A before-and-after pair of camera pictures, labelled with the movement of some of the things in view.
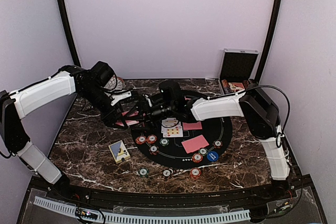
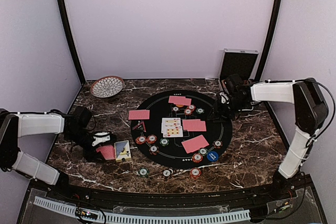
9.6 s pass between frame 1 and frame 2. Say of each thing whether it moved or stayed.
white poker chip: stayed
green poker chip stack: stayed
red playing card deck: moved
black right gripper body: moved
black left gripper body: moved
